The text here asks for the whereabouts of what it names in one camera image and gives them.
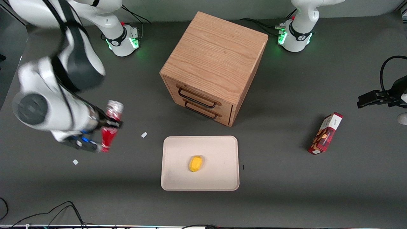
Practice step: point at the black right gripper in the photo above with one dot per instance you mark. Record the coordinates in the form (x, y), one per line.
(103, 120)

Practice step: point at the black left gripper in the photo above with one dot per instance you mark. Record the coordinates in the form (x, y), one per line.
(397, 90)

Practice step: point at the red coke bottle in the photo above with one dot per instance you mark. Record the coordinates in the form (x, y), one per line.
(108, 136)

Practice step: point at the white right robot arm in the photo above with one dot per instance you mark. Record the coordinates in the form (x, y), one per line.
(47, 95)

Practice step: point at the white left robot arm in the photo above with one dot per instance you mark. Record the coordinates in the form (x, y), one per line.
(300, 28)

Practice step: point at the beige plastic tray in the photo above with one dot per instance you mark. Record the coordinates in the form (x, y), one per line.
(216, 149)

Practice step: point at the red snack box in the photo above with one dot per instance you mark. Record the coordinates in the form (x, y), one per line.
(326, 133)

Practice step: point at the yellow lemon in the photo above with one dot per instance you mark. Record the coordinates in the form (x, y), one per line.
(195, 163)

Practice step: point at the wooden two-drawer cabinet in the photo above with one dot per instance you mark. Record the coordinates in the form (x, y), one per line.
(216, 57)

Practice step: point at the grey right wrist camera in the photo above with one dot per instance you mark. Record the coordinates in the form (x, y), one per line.
(81, 143)

